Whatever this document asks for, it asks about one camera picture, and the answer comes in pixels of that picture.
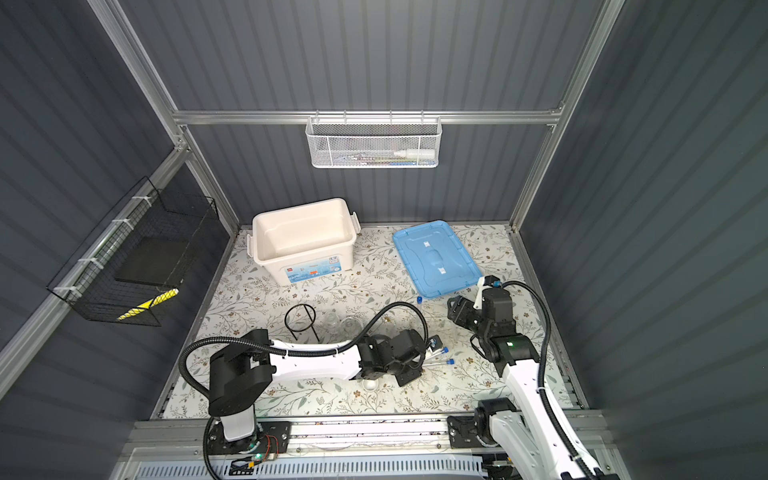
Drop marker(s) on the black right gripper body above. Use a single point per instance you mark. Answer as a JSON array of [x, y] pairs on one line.
[[471, 317]]

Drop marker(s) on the blue plastic box lid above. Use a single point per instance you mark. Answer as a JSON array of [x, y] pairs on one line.
[[436, 260]]

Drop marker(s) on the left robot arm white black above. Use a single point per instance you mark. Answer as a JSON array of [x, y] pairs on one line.
[[245, 367]]

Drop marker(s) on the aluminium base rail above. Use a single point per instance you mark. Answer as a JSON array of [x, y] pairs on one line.
[[364, 435]]

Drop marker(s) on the yellow black striped tape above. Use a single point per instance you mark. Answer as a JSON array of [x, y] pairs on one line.
[[148, 305]]

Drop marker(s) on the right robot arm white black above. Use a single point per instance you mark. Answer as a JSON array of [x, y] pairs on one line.
[[530, 425]]

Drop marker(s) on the white plastic storage box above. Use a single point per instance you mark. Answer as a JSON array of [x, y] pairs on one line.
[[304, 242]]

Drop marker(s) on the black wire wall basket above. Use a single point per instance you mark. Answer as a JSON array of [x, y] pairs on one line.
[[145, 251]]

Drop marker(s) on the black wire ring stand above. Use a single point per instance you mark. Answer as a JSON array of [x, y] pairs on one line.
[[300, 319]]

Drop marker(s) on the white wire mesh basket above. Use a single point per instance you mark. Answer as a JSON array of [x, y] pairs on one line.
[[369, 145]]

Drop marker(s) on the white bottle in basket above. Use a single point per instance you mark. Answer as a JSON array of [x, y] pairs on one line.
[[416, 154]]

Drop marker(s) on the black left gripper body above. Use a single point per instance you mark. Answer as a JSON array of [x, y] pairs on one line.
[[406, 374]]

